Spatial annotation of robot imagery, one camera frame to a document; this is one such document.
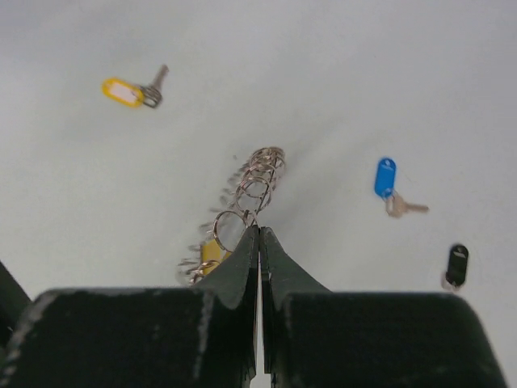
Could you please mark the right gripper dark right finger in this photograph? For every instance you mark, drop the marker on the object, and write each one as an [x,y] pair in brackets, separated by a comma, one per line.
[314,337]

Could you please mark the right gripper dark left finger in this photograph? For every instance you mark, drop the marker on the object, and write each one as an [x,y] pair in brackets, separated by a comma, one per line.
[198,336]

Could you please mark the steel disc with key rings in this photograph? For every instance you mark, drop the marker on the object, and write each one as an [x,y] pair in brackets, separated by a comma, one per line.
[247,192]

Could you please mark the silver key with yellow tag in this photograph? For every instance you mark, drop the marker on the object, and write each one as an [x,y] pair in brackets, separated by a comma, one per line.
[135,95]

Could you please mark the yellow key tag on disc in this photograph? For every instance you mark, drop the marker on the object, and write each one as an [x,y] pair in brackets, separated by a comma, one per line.
[211,256]

